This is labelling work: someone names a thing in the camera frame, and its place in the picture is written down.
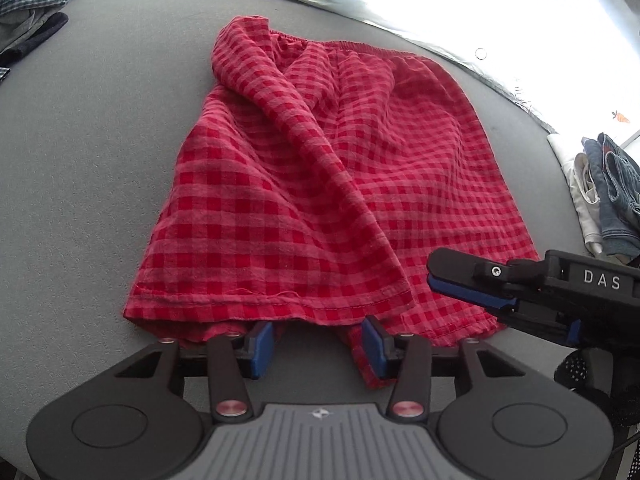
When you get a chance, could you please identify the grey garment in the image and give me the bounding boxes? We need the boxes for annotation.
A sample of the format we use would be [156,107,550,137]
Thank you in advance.
[0,7,53,53]

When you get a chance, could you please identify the folded blue jeans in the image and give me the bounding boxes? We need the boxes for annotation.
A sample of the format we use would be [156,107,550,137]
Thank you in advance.
[581,132,640,262]

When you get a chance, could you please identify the folded white garment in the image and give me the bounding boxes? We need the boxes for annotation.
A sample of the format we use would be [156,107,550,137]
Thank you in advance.
[546,132,607,257]

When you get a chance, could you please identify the black dotted clothing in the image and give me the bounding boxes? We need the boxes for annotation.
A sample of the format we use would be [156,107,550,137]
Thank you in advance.
[554,347,640,433]

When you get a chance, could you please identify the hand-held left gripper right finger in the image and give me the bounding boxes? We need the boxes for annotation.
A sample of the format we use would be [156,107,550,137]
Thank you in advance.
[361,316,537,420]

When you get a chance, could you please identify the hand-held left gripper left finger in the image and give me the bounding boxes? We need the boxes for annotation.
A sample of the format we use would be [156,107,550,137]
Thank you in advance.
[114,321,276,420]

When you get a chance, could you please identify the red checked shorts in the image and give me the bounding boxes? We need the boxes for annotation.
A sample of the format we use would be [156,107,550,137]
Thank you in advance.
[123,15,542,391]

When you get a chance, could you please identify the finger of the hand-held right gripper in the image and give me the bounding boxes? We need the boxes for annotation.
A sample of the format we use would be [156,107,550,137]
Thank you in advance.
[426,247,521,312]

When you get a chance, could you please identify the white printed curtain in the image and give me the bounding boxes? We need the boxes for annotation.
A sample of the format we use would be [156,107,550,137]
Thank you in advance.
[102,0,640,161]

